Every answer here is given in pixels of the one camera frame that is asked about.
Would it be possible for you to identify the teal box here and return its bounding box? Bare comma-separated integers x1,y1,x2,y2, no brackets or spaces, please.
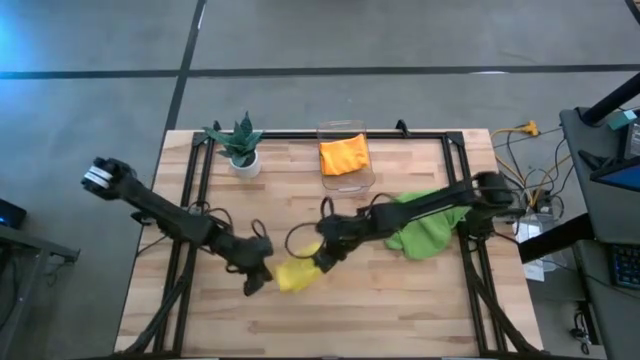
608,109,639,132

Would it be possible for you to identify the black table clamp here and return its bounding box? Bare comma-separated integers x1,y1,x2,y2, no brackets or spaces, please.
130,208,165,227

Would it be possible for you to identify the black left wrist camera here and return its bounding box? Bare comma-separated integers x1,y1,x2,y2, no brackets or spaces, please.
249,237,275,261

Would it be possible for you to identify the black metal bar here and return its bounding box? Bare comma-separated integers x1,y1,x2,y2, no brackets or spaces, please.
517,212,594,265

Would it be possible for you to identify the black aluminium rig frame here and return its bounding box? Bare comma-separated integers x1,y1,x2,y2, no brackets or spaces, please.
115,118,545,359

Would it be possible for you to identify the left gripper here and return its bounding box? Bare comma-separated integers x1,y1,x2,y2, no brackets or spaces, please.
219,235,275,297

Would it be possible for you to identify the orange microfiber towel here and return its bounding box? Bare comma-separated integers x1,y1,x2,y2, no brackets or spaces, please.
319,132,372,177

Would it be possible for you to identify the dark metal side table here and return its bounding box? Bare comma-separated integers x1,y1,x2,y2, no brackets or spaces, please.
0,223,81,360

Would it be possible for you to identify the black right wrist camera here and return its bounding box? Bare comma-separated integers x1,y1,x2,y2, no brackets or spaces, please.
317,217,354,240

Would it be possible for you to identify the white paper sheet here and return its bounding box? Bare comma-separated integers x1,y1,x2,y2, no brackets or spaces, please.
512,214,569,282

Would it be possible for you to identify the black pole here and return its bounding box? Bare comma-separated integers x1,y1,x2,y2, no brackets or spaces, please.
579,72,640,127

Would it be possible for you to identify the blue-lit black device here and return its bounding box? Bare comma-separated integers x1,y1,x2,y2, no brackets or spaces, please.
0,198,28,230

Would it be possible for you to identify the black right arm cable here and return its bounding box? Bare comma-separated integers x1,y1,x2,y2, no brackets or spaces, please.
283,195,335,260

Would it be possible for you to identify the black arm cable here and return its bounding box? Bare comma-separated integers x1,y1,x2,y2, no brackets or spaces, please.
199,199,271,241
283,195,335,260

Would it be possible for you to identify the green microfiber towel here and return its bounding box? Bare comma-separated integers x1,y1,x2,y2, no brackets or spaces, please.
384,189,471,261

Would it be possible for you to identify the yellow extension cord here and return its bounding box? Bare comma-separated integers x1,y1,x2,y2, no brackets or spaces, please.
489,119,542,151

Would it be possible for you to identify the snake plant in white pot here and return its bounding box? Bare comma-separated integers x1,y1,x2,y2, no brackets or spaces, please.
202,110,265,179

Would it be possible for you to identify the black backlit keyboard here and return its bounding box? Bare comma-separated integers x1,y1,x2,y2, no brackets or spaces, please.
607,243,640,292

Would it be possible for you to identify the laptop with blue screen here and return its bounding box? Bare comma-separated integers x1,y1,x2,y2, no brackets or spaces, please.
589,155,640,194

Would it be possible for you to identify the clear plastic bin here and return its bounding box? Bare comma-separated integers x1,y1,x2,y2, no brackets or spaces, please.
316,119,377,199

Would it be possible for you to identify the yellow microfiber towel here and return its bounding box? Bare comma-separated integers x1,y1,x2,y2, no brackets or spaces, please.
273,242,326,294

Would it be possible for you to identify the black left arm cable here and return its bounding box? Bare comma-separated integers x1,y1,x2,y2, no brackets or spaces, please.
199,199,271,241

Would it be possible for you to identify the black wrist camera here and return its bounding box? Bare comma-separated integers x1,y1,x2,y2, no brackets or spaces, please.
317,217,354,240
249,237,275,261

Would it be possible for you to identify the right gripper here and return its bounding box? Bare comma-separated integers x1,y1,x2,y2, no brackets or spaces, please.
313,215,375,275

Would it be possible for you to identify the grey desk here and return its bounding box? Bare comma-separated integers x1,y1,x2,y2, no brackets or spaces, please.
558,106,640,246

